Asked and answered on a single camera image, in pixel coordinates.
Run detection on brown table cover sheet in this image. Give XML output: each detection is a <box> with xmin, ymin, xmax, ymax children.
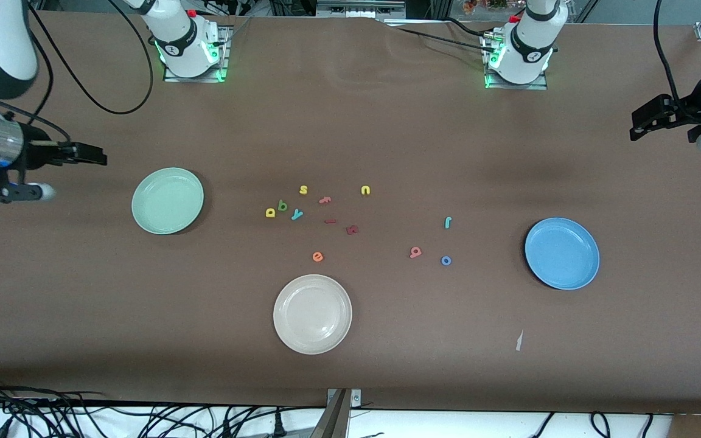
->
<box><xmin>0</xmin><ymin>11</ymin><xmax>701</xmax><ymax>415</ymax></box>

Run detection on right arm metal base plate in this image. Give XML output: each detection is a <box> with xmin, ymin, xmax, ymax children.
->
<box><xmin>164</xmin><ymin>26</ymin><xmax>229</xmax><ymax>83</ymax></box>

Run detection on beige plate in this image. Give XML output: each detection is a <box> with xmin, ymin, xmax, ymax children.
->
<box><xmin>273</xmin><ymin>274</ymin><xmax>353</xmax><ymax>355</ymax></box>

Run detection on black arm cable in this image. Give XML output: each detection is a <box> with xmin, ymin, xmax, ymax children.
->
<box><xmin>0</xmin><ymin>0</ymin><xmax>154</xmax><ymax>147</ymax></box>
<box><xmin>655</xmin><ymin>0</ymin><xmax>689</xmax><ymax>107</ymax></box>

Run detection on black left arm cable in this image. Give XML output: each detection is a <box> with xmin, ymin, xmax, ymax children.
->
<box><xmin>655</xmin><ymin>0</ymin><xmax>689</xmax><ymax>107</ymax></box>

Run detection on metal table bracket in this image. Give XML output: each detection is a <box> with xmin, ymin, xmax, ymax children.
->
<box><xmin>311</xmin><ymin>388</ymin><xmax>362</xmax><ymax>438</ymax></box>

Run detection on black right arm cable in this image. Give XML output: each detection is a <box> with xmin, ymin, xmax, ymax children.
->
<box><xmin>0</xmin><ymin>0</ymin><xmax>154</xmax><ymax>147</ymax></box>

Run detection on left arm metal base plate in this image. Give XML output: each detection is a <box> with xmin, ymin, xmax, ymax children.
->
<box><xmin>483</xmin><ymin>30</ymin><xmax>549</xmax><ymax>91</ymax></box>

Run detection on grey metal device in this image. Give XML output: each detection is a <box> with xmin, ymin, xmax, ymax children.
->
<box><xmin>317</xmin><ymin>0</ymin><xmax>406</xmax><ymax>19</ymax></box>

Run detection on blue plate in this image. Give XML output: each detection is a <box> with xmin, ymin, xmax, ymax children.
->
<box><xmin>525</xmin><ymin>217</ymin><xmax>601</xmax><ymax>291</ymax></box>

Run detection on black cable on table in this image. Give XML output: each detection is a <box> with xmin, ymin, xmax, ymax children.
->
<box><xmin>381</xmin><ymin>18</ymin><xmax>500</xmax><ymax>55</ymax></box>

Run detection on light green plate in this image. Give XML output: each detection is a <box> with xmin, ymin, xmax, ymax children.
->
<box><xmin>131</xmin><ymin>167</ymin><xmax>204</xmax><ymax>235</ymax></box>

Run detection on tangled black floor cables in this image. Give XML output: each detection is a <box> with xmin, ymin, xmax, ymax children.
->
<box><xmin>0</xmin><ymin>376</ymin><xmax>327</xmax><ymax>438</ymax></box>

